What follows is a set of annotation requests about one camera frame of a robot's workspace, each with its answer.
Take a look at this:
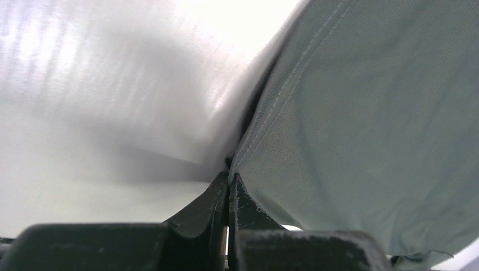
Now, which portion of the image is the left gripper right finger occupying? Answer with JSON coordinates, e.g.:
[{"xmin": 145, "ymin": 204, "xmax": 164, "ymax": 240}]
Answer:
[{"xmin": 228, "ymin": 174, "xmax": 392, "ymax": 271}]

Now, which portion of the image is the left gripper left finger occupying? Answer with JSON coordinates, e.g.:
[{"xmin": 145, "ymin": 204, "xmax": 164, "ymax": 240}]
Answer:
[{"xmin": 1, "ymin": 172, "xmax": 228, "ymax": 270}]

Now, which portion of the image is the grey t-shirt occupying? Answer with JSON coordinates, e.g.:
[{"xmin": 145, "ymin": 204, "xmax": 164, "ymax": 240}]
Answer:
[{"xmin": 232, "ymin": 1, "xmax": 478, "ymax": 270}]

